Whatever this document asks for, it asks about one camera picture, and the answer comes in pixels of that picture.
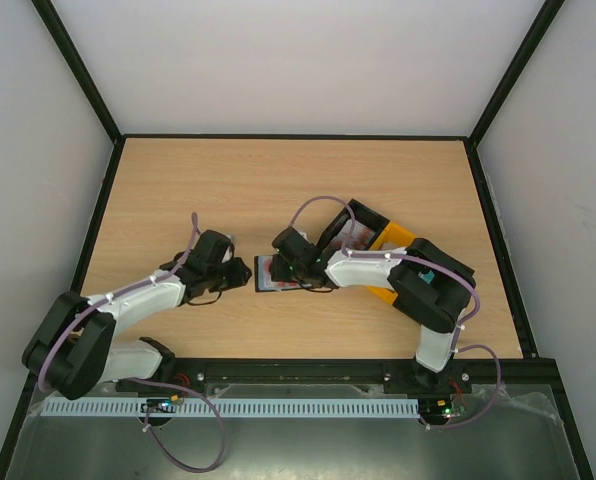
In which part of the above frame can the red circle white card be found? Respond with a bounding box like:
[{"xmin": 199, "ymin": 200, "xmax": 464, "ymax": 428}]
[{"xmin": 255, "ymin": 255, "xmax": 302, "ymax": 293}]

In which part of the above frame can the black card holder wallet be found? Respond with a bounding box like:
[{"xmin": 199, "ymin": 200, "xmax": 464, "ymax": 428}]
[{"xmin": 254, "ymin": 255, "xmax": 333, "ymax": 293}]

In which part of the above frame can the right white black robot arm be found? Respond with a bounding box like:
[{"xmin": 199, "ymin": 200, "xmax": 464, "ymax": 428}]
[{"xmin": 272, "ymin": 221, "xmax": 481, "ymax": 392}]

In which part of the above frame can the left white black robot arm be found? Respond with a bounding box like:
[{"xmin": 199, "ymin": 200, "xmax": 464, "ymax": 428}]
[{"xmin": 22, "ymin": 230, "xmax": 252, "ymax": 400}]

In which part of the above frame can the red striped card in tray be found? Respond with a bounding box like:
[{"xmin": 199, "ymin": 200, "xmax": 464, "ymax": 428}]
[{"xmin": 329, "ymin": 219, "xmax": 375, "ymax": 250}]

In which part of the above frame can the teal card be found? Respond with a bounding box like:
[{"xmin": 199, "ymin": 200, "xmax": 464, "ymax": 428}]
[{"xmin": 419, "ymin": 270, "xmax": 435, "ymax": 284}]

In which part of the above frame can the black tray left compartment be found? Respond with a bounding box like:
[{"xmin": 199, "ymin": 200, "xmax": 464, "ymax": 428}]
[{"xmin": 317, "ymin": 199, "xmax": 389, "ymax": 250}]

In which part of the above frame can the yellow tray middle compartment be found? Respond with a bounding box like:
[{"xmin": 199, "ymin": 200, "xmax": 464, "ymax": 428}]
[{"xmin": 368, "ymin": 221, "xmax": 416, "ymax": 306}]

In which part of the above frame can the left controller board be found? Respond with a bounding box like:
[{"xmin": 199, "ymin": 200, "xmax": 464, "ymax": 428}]
[{"xmin": 138, "ymin": 394, "xmax": 185, "ymax": 427}]

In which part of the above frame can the controller board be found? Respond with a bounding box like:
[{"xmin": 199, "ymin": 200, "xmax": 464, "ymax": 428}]
[
  {"xmin": 418, "ymin": 395, "xmax": 467, "ymax": 427},
  {"xmin": 138, "ymin": 394, "xmax": 185, "ymax": 427}
]

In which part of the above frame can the right controller board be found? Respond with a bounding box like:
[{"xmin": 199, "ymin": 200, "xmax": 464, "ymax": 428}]
[{"xmin": 418, "ymin": 395, "xmax": 467, "ymax": 427}]

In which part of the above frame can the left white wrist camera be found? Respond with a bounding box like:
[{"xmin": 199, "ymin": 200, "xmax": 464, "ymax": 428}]
[{"xmin": 222, "ymin": 235, "xmax": 235, "ymax": 263}]

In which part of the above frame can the light blue slotted cable duct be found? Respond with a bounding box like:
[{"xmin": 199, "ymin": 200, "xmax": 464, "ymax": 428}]
[{"xmin": 40, "ymin": 397, "xmax": 419, "ymax": 419}]

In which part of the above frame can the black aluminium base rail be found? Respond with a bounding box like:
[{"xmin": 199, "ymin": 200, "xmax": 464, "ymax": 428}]
[{"xmin": 30, "ymin": 355, "xmax": 562, "ymax": 396}]

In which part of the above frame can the black frame post left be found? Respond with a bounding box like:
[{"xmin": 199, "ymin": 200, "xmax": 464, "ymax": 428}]
[{"xmin": 30, "ymin": 0, "xmax": 125, "ymax": 144}]

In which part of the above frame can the black frame post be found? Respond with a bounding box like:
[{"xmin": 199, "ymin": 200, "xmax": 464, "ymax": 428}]
[
  {"xmin": 467, "ymin": 0, "xmax": 567, "ymax": 146},
  {"xmin": 30, "ymin": 0, "xmax": 125, "ymax": 144}
]

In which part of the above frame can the black frame post right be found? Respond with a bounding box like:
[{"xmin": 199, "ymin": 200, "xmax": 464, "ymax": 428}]
[{"xmin": 467, "ymin": 0, "xmax": 567, "ymax": 146}]

